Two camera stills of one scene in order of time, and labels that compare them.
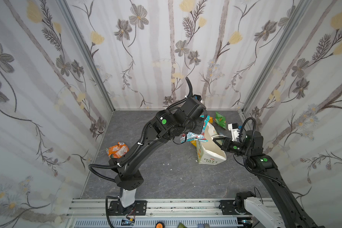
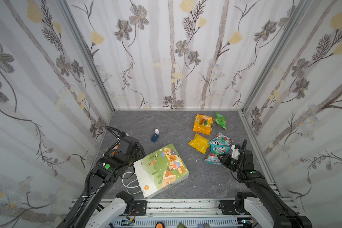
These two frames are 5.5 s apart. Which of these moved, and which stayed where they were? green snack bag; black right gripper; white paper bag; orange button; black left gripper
Moved: white paper bag; black left gripper; black right gripper
Stayed: green snack bag; orange button
